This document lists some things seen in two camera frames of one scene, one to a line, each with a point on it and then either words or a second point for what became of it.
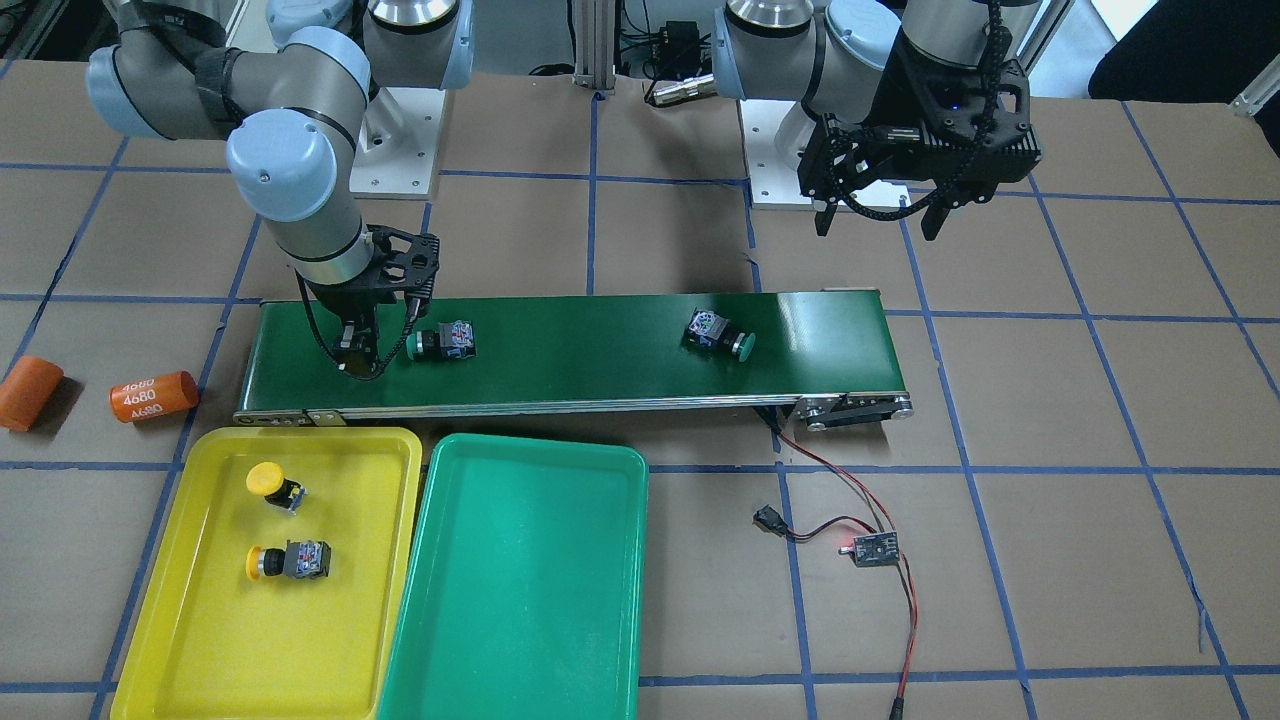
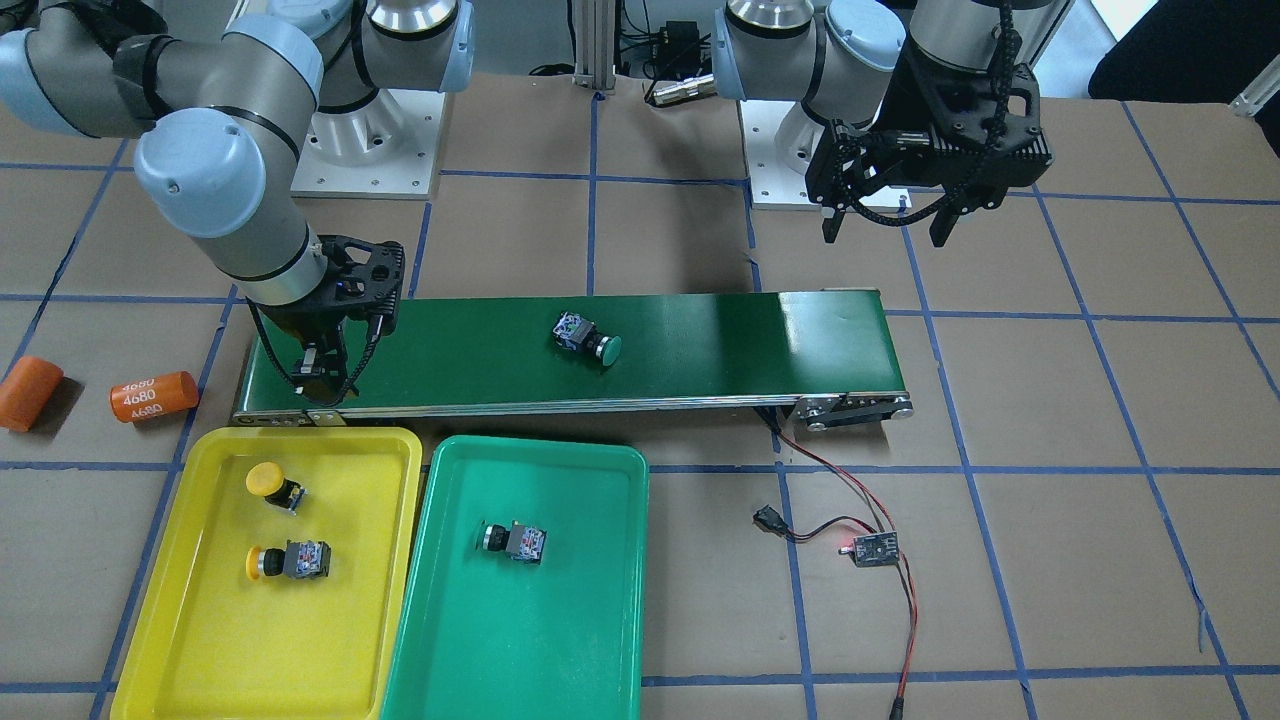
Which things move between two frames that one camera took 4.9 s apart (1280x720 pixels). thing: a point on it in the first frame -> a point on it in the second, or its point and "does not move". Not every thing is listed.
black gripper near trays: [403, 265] -> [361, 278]
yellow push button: [300, 560] does not move
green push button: [712, 332] -> [573, 332]
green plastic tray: [522, 597] does not move
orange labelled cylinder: [154, 396] does not move
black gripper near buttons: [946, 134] does not move
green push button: [452, 340] -> [521, 543]
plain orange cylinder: [26, 391] does not move
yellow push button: [268, 479] does not move
